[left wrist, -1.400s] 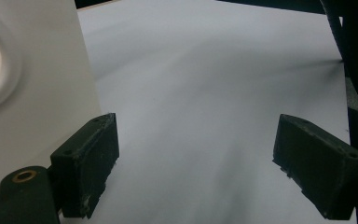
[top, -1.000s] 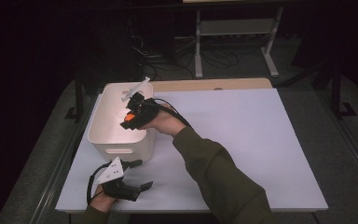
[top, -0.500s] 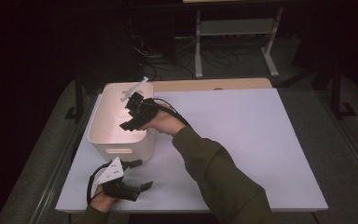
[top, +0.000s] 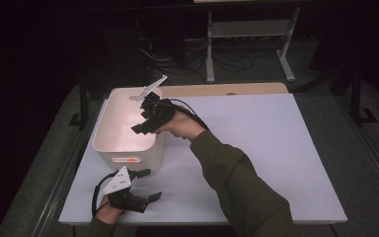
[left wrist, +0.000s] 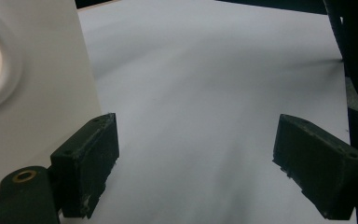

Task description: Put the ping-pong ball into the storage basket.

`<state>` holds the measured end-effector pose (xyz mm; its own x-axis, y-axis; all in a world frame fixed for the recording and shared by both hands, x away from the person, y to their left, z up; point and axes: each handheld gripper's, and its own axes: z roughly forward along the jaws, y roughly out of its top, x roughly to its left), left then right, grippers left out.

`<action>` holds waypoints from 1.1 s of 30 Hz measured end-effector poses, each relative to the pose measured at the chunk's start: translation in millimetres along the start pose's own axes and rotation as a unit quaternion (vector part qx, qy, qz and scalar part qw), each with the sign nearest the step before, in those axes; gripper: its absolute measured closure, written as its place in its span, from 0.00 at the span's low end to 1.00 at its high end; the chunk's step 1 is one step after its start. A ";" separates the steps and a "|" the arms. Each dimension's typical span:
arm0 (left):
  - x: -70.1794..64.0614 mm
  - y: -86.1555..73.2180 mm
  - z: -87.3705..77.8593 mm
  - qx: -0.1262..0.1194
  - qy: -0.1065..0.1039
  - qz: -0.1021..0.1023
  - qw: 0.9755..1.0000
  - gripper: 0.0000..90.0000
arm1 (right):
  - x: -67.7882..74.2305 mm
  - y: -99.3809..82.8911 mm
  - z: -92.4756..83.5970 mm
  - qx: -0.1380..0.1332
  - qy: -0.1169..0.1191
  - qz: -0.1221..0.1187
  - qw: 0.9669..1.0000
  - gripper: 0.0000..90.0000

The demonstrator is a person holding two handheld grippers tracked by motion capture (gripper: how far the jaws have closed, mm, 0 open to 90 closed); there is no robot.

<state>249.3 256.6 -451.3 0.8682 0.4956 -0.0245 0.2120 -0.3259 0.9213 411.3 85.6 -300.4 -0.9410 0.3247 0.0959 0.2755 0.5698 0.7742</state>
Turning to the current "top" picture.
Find person's right hand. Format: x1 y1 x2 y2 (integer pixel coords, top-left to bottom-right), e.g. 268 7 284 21
154 110 208 142

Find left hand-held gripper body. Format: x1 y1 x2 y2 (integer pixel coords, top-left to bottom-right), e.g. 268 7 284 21
100 165 150 213

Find person's left hand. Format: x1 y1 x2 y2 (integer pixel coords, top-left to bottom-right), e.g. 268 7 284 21
94 194 126 225

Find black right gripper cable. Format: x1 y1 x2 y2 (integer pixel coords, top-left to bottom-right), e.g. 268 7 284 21
159 98 210 131

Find white plastic storage bin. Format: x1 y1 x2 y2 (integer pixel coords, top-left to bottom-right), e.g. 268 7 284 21
92 86 166 173

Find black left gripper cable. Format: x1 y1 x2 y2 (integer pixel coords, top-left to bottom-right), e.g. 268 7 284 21
91 170 119 217

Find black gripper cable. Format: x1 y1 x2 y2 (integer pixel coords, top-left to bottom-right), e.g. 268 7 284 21
159 98 210 131
91 170 119 217

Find white metal desk frame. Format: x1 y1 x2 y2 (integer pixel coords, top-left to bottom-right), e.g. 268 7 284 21
205 7 301 84

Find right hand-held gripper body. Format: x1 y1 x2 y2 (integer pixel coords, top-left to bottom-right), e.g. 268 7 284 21
134 74 176 132

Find tangle of floor cables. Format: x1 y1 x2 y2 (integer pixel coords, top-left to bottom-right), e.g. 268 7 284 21
137 35 256 87

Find metal floor rail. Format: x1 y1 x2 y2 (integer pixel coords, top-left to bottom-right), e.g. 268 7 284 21
29 105 105 237
337 97 379 201

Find black metal stand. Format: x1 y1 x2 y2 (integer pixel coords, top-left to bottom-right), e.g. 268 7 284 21
68 74 91 131
348 65 379 126

